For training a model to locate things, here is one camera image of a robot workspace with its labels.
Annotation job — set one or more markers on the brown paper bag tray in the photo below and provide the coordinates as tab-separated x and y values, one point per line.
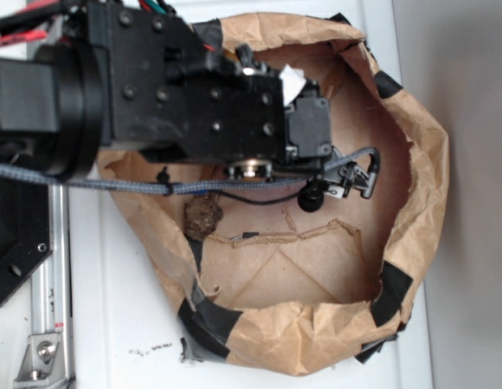
280	289

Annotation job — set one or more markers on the brown lumpy ball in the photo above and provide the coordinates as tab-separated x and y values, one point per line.
202	216

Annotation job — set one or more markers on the aluminium extrusion rail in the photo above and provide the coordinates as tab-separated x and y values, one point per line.
51	282

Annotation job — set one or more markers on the metal corner bracket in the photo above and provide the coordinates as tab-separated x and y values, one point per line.
44	363

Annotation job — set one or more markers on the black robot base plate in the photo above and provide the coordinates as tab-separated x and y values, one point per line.
25	233

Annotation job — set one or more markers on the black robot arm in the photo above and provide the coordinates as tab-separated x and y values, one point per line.
52	106

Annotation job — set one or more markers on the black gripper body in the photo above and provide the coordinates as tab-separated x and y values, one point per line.
170	97

